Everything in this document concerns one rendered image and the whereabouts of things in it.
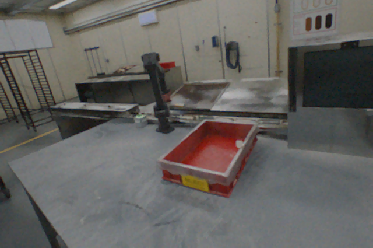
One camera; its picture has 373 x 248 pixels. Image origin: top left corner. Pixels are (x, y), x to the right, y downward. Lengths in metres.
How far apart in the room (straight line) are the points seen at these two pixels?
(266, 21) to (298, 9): 3.03
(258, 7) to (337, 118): 4.15
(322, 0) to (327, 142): 1.17
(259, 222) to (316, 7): 1.60
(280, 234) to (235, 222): 0.13
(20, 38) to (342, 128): 8.43
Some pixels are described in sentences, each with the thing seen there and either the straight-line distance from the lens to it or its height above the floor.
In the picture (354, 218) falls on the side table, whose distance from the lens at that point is 0.83.
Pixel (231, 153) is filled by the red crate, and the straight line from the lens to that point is 1.05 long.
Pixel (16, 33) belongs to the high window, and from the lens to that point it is 8.55.
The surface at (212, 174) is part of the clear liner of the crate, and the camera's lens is 0.76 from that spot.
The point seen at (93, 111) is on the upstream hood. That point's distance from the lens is 2.12.
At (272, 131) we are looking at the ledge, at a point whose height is 0.84.
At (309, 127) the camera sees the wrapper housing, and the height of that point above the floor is 0.94.
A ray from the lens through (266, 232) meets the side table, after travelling 0.73.
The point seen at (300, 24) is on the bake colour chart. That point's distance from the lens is 1.94.
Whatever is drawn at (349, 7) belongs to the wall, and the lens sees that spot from 4.94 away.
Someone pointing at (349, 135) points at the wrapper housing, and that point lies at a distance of 1.08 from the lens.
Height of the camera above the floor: 1.37
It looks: 17 degrees down
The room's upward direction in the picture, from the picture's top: 9 degrees counter-clockwise
